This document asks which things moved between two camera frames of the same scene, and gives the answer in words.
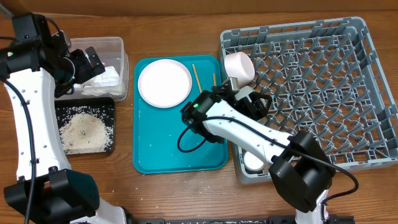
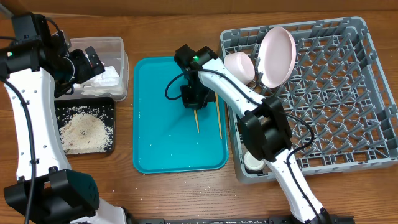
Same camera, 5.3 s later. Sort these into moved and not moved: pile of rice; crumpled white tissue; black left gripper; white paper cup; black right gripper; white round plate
Moved: white round plate; black right gripper
Not moved: black left gripper; crumpled white tissue; pile of rice; white paper cup
